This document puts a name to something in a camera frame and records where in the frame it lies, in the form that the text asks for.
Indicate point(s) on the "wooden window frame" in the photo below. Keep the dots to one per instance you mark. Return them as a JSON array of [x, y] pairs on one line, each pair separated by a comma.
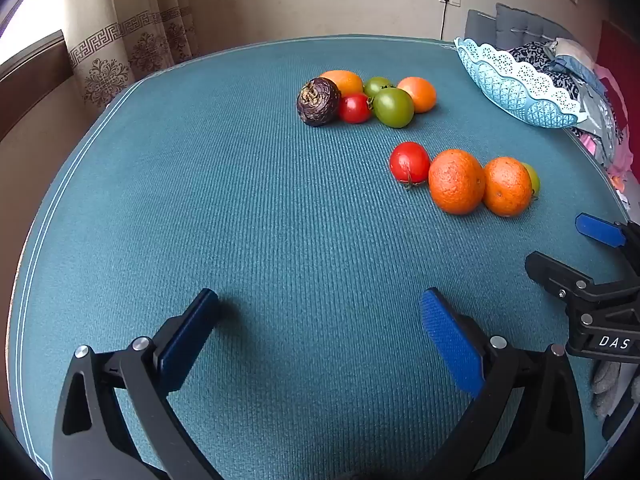
[[30, 80]]

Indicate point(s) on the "bumpy orange mandarin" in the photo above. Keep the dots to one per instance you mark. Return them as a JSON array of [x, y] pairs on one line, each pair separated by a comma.
[[507, 186], [456, 181]]

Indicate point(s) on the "leopard print cloth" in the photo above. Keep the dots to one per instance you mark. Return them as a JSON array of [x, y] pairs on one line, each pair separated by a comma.
[[530, 55]]

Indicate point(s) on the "grey tufted cushion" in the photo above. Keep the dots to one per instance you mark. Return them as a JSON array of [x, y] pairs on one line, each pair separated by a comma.
[[525, 22]]

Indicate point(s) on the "person's right hand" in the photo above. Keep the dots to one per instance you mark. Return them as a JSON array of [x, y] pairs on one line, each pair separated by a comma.
[[606, 387]]

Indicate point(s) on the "small green tomato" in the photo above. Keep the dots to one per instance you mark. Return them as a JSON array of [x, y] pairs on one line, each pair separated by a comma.
[[376, 85]]

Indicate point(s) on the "red wall panel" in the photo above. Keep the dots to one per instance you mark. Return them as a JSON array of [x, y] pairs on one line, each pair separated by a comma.
[[620, 45]]

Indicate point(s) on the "smooth orange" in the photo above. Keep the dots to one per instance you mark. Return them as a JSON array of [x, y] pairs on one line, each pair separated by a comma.
[[347, 82], [421, 94]]

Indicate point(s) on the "red tomato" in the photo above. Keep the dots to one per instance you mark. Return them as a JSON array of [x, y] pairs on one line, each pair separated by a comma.
[[356, 108], [410, 161]]

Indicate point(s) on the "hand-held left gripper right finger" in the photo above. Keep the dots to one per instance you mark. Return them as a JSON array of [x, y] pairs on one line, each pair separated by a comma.
[[450, 345]]

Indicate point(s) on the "light blue plastic basket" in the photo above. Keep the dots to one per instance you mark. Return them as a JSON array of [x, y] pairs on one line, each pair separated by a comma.
[[520, 95]]

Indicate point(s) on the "pile of clothes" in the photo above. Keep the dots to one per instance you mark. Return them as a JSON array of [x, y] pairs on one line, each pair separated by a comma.
[[622, 125]]

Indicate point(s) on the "grey satin cloth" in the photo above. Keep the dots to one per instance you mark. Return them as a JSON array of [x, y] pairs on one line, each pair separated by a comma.
[[595, 110]]

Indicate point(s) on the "blue denim cloth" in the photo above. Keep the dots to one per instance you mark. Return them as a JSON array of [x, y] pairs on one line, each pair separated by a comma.
[[575, 67]]

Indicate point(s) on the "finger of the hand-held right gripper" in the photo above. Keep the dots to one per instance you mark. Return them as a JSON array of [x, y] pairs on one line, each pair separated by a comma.
[[597, 230], [555, 272]]

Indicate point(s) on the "large green tomato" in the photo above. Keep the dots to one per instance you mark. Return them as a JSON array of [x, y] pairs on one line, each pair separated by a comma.
[[394, 107]]

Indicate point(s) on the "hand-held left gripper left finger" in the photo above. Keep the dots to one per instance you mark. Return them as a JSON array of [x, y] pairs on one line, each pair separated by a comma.
[[187, 340]]

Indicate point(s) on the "cream white cloth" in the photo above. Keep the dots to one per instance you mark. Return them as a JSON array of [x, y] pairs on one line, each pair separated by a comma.
[[572, 49]]

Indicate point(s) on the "grey sofa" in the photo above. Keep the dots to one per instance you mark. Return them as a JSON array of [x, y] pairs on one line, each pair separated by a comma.
[[477, 27]]

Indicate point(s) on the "beige patterned curtain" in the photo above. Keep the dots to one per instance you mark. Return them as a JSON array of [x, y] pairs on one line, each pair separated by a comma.
[[125, 35]]

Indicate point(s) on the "dark purple passion fruit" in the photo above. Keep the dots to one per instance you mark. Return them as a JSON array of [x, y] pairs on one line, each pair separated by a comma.
[[318, 102]]

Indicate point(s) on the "yellowish green tomato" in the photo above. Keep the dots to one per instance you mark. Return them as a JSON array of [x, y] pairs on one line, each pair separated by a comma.
[[533, 180]]

